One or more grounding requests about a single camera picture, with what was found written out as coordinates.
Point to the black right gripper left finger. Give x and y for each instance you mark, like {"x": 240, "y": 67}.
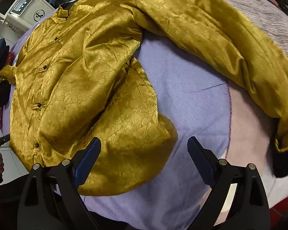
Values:
{"x": 50, "y": 199}

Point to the golden silk padded jacket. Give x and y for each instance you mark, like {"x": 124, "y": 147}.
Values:
{"x": 77, "y": 78}

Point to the grey striped blanket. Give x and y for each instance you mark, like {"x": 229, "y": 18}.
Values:
{"x": 266, "y": 17}

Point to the white bedside machine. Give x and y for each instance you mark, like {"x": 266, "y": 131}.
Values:
{"x": 17, "y": 16}

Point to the purple floral bed quilt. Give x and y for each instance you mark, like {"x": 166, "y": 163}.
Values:
{"x": 195, "y": 98}

